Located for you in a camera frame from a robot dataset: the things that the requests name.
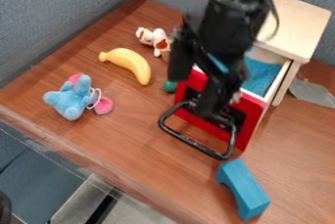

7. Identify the drawer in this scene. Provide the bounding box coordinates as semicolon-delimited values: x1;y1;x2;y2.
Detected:
157;46;294;161

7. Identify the cabinet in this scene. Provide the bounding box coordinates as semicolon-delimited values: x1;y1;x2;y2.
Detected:
248;0;334;108

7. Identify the blue arch block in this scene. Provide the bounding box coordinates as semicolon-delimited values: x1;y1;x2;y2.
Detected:
215;158;272;222

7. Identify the grey cloth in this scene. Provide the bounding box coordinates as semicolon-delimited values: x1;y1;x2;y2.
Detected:
287;78;335;110

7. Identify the yellow toy banana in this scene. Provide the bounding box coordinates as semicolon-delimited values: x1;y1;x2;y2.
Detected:
98;47;154;86

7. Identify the green toy ball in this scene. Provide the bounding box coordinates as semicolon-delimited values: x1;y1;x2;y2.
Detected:
162;79;180;94

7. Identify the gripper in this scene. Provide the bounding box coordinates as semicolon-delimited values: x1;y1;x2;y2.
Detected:
166;0;268;127

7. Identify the white brown plush dog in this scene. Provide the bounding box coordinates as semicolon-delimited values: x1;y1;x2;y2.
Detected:
134;26;172;58

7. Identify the blue plush elephant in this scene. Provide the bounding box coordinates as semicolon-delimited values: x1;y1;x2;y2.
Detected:
41;72;116;121

